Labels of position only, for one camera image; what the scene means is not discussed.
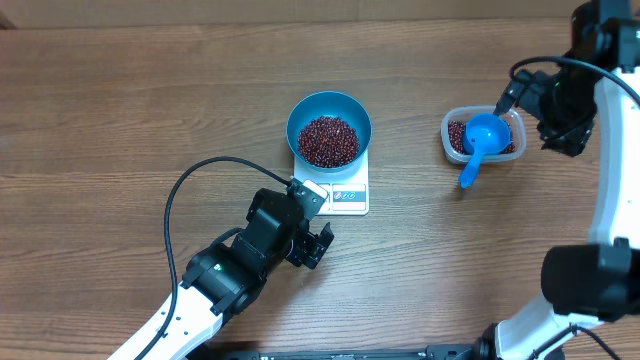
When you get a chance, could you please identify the blue plastic measuring scoop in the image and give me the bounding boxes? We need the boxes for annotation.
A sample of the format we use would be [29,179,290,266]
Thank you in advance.
[458,114,511,189]

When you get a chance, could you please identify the red adzuki beans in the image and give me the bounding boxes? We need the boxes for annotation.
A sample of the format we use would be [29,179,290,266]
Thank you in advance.
[297,116,360,168]

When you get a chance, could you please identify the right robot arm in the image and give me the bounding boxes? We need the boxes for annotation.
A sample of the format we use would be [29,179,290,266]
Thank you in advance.
[466,0,639,359]

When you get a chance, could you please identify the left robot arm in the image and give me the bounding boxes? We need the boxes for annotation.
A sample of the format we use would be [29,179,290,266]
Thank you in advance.
[110,179,334,360]

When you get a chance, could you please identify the white digital kitchen scale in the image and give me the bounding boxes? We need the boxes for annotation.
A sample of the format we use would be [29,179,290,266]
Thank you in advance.
[293,151,370,216]

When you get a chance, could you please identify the teal metal bowl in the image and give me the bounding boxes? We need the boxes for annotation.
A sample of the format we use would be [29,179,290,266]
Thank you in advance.
[286,91,373,169]

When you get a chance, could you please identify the clear plastic food container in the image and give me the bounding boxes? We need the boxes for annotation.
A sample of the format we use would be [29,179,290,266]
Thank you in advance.
[440,105,527,164]

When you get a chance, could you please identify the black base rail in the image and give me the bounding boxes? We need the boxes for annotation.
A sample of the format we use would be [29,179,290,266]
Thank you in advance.
[184,342,481,360]

